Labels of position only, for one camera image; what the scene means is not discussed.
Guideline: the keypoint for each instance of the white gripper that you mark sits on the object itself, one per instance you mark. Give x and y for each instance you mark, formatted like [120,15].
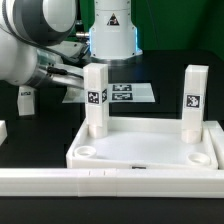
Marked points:
[65,75]

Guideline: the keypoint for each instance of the white desk top tray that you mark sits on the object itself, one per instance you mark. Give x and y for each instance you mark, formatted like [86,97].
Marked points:
[141,143]

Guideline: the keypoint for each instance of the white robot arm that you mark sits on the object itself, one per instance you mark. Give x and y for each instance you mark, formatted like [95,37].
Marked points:
[29,29]

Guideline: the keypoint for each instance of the white left fence block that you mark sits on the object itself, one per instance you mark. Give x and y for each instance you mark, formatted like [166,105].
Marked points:
[3,131]

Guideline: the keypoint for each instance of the white front fence bar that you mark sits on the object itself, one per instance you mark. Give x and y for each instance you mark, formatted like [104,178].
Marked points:
[112,182]

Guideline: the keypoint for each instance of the white fence bar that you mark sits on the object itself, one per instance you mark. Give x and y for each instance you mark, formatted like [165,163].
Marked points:
[112,182]
[217,137]

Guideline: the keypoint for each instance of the white right fence bar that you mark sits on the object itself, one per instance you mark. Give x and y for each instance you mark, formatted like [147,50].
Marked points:
[217,137]

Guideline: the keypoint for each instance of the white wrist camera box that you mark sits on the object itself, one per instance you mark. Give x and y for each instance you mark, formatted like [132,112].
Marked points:
[73,50]

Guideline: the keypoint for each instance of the white marker base plate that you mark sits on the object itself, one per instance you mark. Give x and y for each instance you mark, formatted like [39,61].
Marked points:
[117,92]

